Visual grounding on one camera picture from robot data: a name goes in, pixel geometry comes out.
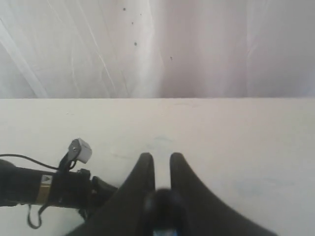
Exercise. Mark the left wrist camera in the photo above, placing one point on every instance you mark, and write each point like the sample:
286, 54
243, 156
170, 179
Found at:
79, 150

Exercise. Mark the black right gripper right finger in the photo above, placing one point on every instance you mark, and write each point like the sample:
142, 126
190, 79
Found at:
204, 213

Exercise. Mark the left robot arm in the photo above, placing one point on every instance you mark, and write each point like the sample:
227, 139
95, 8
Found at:
21, 186

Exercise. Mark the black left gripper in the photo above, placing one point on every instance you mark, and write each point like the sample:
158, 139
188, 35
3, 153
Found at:
80, 191

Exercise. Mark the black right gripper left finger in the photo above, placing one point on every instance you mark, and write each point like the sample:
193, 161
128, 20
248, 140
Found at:
122, 214

